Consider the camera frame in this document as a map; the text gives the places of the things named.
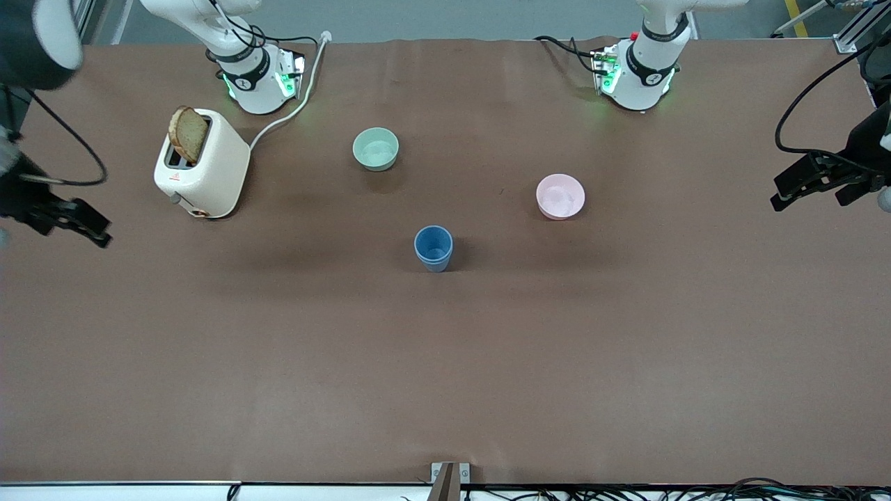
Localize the brown bread slice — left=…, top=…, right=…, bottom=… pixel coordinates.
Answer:
left=168, top=106, right=210, bottom=165

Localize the cream white toaster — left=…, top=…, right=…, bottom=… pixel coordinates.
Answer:
left=154, top=108, right=251, bottom=220

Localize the pink bowl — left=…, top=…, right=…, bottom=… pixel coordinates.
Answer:
left=536, top=174, right=586, bottom=221

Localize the mint green bowl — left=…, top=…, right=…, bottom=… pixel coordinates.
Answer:
left=352, top=127, right=400, bottom=172

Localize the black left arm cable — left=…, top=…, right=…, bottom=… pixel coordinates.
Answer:
left=775, top=31, right=891, bottom=175

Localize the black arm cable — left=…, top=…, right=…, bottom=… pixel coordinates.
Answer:
left=775, top=31, right=891, bottom=175
left=21, top=89, right=109, bottom=187

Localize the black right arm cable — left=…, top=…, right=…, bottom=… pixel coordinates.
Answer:
left=21, top=89, right=109, bottom=187

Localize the aluminium frame profile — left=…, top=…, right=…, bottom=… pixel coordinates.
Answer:
left=73, top=0, right=96, bottom=47
left=835, top=0, right=891, bottom=54

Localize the white toaster power cable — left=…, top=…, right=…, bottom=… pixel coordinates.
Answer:
left=249, top=31, right=333, bottom=150

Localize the black right base cable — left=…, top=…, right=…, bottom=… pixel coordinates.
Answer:
left=202, top=0, right=318, bottom=65

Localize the black base cable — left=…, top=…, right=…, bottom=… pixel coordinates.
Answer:
left=202, top=0, right=318, bottom=65
left=534, top=35, right=608, bottom=74

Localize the black left base cable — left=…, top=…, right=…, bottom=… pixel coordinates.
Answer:
left=534, top=35, right=608, bottom=74

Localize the black cable bundle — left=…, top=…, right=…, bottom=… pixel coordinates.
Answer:
left=400, top=477, right=891, bottom=501

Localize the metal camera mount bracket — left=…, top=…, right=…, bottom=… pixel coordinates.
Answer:
left=431, top=463, right=471, bottom=501

